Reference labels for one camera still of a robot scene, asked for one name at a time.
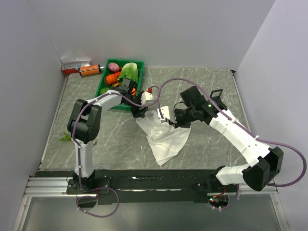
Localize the green plastic bin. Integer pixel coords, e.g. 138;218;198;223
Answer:
95;59;148;114

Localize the white camisole garment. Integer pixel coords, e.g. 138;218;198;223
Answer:
136;110;191;166

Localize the small orange pumpkin toy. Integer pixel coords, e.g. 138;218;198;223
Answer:
104;74;118;85

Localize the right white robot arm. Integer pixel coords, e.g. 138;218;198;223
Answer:
174;86;284;192

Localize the purple onion toy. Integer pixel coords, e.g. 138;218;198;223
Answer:
107;62;120;73

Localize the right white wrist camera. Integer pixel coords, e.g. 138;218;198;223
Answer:
157;106;170;122

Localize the green bell pepper toy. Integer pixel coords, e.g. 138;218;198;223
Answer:
99;87;109;95

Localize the orange cylinder bottle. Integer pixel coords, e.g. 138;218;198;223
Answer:
79;64;104;77

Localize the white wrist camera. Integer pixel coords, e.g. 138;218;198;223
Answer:
157;106;170;122
141;91;154;105

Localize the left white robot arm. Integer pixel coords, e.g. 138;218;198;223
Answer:
67;78;154;193

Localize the yellow pepper toy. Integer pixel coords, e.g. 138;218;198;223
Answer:
112;82;121;88

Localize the black square frame stand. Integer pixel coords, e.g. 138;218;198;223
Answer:
210;89;227;110

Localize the red white carton box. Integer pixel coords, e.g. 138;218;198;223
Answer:
61;61;90;75

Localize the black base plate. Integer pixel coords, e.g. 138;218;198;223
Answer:
66;169;239;205

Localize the green lettuce toy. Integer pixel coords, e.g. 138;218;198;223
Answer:
117;62;139;83

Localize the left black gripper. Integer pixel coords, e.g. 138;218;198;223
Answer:
124;91;148;117

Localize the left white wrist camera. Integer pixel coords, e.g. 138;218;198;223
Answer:
141;91;154;105

